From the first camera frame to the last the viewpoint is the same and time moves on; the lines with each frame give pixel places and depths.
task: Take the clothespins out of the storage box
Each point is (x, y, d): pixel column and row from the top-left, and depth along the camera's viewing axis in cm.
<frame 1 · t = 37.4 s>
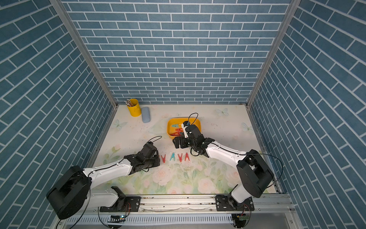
left hand: (162, 161, 88), fingers closed
right hand: (179, 139, 86), fingers open
yellow plastic storage box: (175, 123, 110), on the table
yellow pen cup: (135, 110, 110), point 7 cm above the table
blue-grey fabric case: (146, 114, 114), point 2 cm above the table
pens in cup: (128, 103, 101), point 17 cm above the table
red clothespin placed: (180, 158, 93), on the table
pink-red clothespin upright: (187, 156, 93), on the table

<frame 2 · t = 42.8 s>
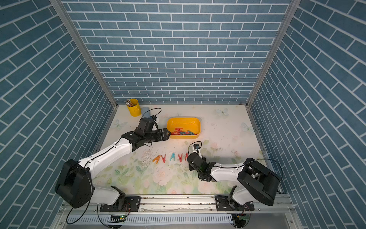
left hand: (168, 134, 85), fingers open
right hand: (191, 159, 89), fingers closed
the named things where they were.

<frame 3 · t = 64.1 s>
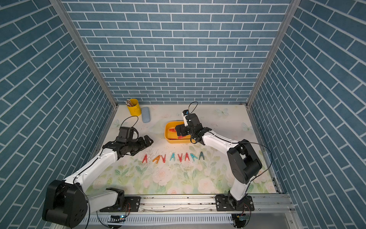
left hand: (151, 144, 85), fingers open
right hand: (182, 126, 91), fingers open
red clothespin under orange: (145, 158, 93), on the table
grey-green clothespin: (201, 155, 93), on the table
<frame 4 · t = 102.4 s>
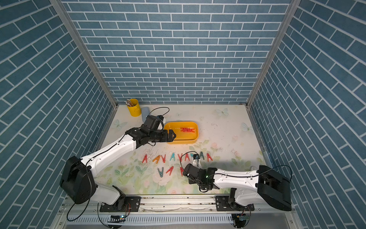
left hand: (173, 137, 82), fingers open
right hand: (190, 176, 82), fingers open
red clothespin far right: (208, 156, 93), on the table
red clothespin box left: (170, 169, 88), on the table
red clothespin box edge: (185, 130, 104), point 3 cm above the table
red clothespin last in box: (190, 130, 105), point 2 cm above the table
